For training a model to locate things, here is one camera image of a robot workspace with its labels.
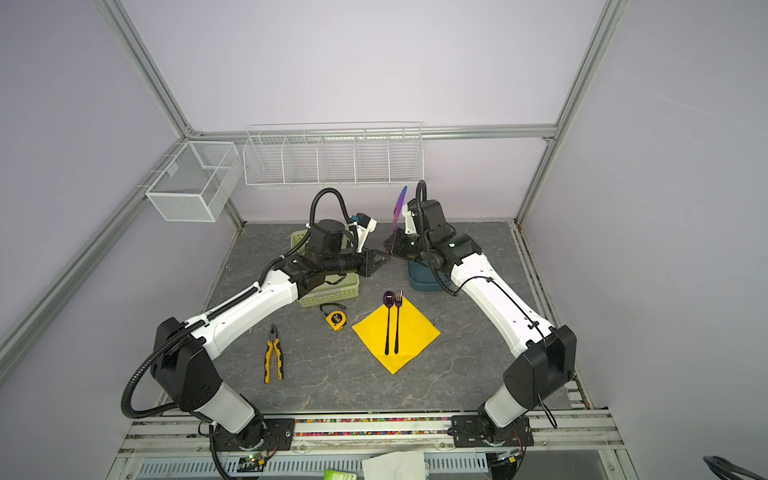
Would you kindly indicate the long white wire shelf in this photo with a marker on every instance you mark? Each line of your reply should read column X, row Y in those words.
column 333, row 153

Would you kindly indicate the small white wire basket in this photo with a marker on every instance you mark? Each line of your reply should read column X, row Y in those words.
column 197, row 182

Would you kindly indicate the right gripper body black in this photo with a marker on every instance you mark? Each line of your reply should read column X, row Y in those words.
column 407, row 246

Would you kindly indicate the light green perforated basket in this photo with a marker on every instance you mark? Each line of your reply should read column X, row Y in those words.
column 335, row 289

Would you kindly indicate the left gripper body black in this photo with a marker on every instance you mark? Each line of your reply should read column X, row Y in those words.
column 363, row 261

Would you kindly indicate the yellow black pliers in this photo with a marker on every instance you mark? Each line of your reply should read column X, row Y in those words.
column 273, row 355

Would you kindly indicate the purple metal spoon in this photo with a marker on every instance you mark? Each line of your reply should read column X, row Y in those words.
column 389, row 302

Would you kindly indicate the purple metal fork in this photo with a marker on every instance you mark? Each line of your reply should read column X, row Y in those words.
column 398, row 305

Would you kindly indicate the teal plastic tray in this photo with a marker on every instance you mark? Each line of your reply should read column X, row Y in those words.
column 421, row 278

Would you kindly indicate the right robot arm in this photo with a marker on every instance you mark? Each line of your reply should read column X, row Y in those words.
column 544, row 355

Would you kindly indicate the white paper sheet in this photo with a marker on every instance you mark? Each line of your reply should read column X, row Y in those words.
column 410, row 465

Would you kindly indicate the yellow paper napkin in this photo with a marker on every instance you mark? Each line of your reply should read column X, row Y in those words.
column 416, row 333

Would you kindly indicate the yellow tape measure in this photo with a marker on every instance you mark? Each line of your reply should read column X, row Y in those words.
column 334, row 314

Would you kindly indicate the purple metal knife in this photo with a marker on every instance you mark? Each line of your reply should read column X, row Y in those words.
column 397, row 212

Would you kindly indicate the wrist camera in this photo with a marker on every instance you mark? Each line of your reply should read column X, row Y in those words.
column 363, row 226
column 410, row 215

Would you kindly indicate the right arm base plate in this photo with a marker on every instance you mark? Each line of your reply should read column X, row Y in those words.
column 475, row 431

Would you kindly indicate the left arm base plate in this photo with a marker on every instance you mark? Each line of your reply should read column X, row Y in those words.
column 271, row 434

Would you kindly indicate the green small object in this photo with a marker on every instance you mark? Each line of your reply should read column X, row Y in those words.
column 339, row 475

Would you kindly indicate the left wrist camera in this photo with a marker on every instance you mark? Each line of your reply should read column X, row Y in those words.
column 363, row 226

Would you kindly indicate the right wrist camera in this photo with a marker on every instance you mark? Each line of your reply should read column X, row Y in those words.
column 410, row 215

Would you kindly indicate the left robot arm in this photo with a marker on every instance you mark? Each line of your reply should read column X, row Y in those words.
column 180, row 372

